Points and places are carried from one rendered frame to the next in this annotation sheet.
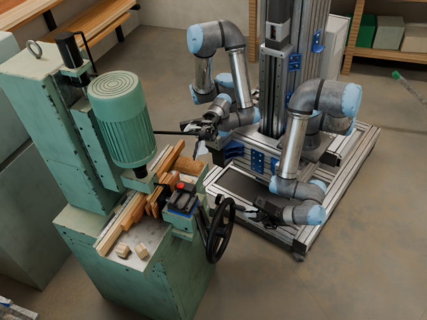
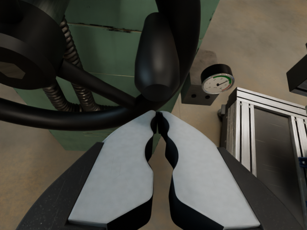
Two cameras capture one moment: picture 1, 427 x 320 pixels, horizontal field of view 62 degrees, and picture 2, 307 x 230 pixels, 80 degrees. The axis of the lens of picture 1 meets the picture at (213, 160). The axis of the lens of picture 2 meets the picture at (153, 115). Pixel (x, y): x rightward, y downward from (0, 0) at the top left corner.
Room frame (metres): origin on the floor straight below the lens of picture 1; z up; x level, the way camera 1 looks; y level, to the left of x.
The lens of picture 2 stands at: (0.88, -0.16, 0.93)
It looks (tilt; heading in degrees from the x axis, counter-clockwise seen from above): 59 degrees down; 50
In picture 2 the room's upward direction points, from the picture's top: 15 degrees clockwise
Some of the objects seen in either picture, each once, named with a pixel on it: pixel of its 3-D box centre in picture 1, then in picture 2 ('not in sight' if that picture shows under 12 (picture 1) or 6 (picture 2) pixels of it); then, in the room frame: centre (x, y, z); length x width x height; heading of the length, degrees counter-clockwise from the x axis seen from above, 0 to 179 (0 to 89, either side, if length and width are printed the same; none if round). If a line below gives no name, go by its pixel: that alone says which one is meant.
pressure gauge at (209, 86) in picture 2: (218, 200); (214, 81); (1.15, -0.01, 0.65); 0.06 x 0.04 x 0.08; 153
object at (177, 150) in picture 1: (156, 180); not in sight; (1.08, 0.26, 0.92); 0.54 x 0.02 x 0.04; 153
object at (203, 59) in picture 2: (208, 205); (199, 77); (1.18, 0.05, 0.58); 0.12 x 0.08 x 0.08; 63
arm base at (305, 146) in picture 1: (307, 133); not in sight; (1.35, -0.49, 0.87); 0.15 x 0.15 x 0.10
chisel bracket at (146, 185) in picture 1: (140, 180); not in sight; (1.02, 0.32, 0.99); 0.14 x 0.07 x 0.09; 63
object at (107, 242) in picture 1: (140, 195); not in sight; (1.00, 0.33, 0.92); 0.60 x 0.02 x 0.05; 153
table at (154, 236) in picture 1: (168, 210); not in sight; (0.94, 0.21, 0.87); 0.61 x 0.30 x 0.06; 153
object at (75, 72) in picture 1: (72, 60); not in sight; (1.08, 0.42, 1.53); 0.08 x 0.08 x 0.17; 63
